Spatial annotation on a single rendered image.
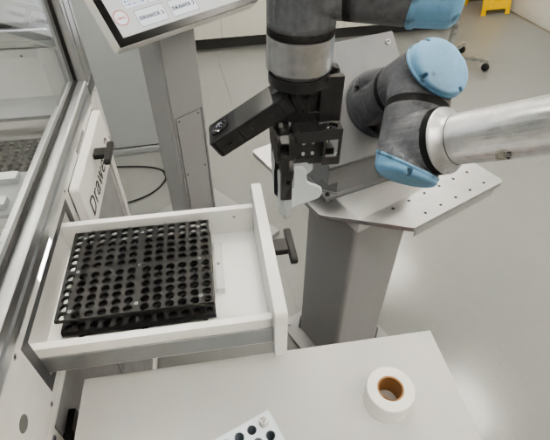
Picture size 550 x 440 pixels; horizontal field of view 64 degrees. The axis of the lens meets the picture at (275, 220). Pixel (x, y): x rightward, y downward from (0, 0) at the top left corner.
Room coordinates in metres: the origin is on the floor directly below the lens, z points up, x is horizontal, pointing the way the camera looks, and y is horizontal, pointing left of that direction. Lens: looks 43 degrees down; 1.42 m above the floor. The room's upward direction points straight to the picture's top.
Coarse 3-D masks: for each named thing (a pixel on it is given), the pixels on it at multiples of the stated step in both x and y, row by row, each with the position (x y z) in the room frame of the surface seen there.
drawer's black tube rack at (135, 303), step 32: (160, 224) 0.54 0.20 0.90; (96, 256) 0.47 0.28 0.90; (128, 256) 0.47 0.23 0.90; (160, 256) 0.47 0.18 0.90; (192, 256) 0.50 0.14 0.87; (64, 288) 0.41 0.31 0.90; (96, 288) 0.41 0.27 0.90; (128, 288) 0.41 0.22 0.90; (160, 288) 0.41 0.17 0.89; (192, 288) 0.41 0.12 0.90; (64, 320) 0.35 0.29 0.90; (96, 320) 0.37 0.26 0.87; (128, 320) 0.37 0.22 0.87; (160, 320) 0.37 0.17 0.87
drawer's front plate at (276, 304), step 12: (252, 192) 0.60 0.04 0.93; (252, 204) 0.60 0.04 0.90; (264, 204) 0.56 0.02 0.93; (264, 216) 0.54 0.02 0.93; (264, 228) 0.51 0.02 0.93; (264, 240) 0.48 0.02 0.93; (264, 252) 0.45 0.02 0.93; (264, 264) 0.45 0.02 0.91; (276, 264) 0.43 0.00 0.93; (264, 276) 0.45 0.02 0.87; (276, 276) 0.41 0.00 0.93; (264, 288) 0.46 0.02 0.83; (276, 288) 0.39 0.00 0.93; (276, 300) 0.36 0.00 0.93; (276, 312) 0.35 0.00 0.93; (276, 324) 0.34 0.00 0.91; (276, 336) 0.34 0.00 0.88; (276, 348) 0.34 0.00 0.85
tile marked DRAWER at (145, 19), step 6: (150, 6) 1.29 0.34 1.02; (156, 6) 1.30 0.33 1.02; (162, 6) 1.31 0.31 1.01; (138, 12) 1.25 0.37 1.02; (144, 12) 1.26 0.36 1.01; (150, 12) 1.27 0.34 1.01; (156, 12) 1.28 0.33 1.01; (162, 12) 1.30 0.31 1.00; (138, 18) 1.24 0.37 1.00; (144, 18) 1.25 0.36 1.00; (150, 18) 1.26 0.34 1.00; (156, 18) 1.27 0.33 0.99; (162, 18) 1.28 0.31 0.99; (168, 18) 1.29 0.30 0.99; (144, 24) 1.24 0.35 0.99; (150, 24) 1.25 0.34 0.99
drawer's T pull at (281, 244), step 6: (288, 228) 0.52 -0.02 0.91; (288, 234) 0.51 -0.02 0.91; (276, 240) 0.50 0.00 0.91; (282, 240) 0.50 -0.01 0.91; (288, 240) 0.49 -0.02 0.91; (276, 246) 0.48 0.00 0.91; (282, 246) 0.48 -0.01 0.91; (288, 246) 0.48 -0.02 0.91; (294, 246) 0.48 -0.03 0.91; (276, 252) 0.47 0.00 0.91; (282, 252) 0.47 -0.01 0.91; (288, 252) 0.47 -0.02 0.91; (294, 252) 0.47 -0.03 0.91; (294, 258) 0.46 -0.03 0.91
